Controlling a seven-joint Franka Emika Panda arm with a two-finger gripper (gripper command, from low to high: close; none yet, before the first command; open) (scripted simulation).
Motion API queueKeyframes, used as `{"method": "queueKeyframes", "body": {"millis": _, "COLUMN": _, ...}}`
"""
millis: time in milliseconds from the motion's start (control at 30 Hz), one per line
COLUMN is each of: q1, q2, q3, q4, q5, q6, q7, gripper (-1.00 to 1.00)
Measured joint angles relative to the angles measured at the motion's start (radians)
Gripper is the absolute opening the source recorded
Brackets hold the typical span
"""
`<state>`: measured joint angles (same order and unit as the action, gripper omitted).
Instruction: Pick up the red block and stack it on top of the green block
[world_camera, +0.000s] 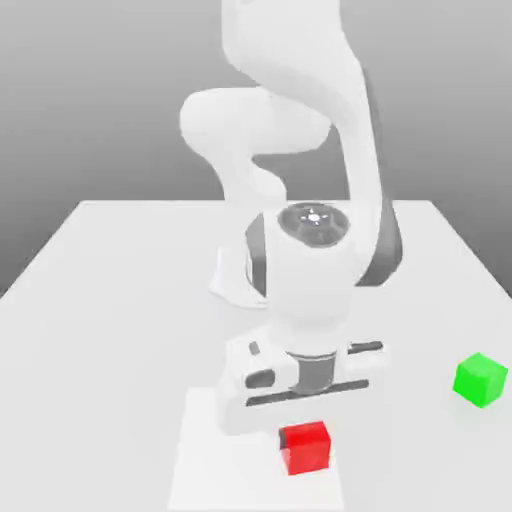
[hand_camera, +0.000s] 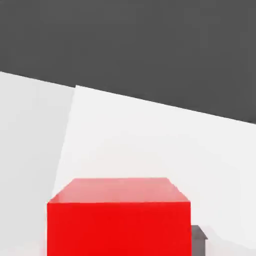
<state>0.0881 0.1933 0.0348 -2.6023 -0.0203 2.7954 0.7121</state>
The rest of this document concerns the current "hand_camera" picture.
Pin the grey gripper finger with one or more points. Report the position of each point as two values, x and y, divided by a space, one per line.
198 242

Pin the small red cube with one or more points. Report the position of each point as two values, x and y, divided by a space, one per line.
119 224

